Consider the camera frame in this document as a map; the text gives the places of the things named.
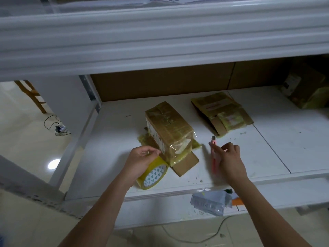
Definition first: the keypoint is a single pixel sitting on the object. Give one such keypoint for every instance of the wooden chair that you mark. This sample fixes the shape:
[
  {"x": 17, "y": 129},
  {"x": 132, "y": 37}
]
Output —
[{"x": 31, "y": 95}]

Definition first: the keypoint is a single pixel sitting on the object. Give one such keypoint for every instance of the person's left hand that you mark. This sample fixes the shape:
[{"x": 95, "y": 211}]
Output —
[{"x": 138, "y": 162}]

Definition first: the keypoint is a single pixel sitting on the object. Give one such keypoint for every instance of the person's right hand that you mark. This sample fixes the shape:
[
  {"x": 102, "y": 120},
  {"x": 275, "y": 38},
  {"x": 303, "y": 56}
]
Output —
[{"x": 231, "y": 162}]

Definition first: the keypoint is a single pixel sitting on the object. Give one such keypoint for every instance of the white metal shelf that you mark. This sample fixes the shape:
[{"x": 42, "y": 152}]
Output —
[{"x": 118, "y": 126}]

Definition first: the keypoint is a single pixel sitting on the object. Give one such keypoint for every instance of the person's left forearm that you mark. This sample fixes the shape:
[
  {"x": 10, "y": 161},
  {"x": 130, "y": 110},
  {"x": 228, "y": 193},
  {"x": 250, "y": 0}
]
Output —
[{"x": 95, "y": 216}]

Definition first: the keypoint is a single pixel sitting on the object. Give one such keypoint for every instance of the clear taped brown cardboard box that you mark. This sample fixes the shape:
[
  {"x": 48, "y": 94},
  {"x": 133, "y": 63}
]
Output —
[{"x": 169, "y": 128}]

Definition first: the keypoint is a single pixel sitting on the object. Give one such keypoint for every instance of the boxes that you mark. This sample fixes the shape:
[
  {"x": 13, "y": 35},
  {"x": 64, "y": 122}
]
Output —
[{"x": 303, "y": 90}]

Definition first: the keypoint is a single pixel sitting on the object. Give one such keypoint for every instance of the pink utility knife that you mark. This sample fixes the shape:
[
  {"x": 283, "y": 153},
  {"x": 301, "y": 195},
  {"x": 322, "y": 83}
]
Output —
[{"x": 213, "y": 151}]

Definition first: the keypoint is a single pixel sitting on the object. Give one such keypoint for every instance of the small taped carton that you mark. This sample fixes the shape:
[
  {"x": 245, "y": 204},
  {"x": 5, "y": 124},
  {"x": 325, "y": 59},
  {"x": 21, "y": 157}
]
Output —
[{"x": 221, "y": 113}]

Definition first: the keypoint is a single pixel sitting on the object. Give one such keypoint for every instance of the person's right forearm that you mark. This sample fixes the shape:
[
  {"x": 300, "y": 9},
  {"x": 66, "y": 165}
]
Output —
[{"x": 272, "y": 216}]

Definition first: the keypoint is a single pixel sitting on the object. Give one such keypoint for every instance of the yellow tape roll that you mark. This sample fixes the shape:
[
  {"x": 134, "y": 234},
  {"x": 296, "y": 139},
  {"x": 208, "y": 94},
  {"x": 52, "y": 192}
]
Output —
[{"x": 154, "y": 175}]

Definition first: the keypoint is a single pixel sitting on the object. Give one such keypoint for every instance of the orange plastic object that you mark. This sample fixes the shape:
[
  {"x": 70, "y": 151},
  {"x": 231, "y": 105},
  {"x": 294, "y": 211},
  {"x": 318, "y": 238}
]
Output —
[{"x": 237, "y": 201}]

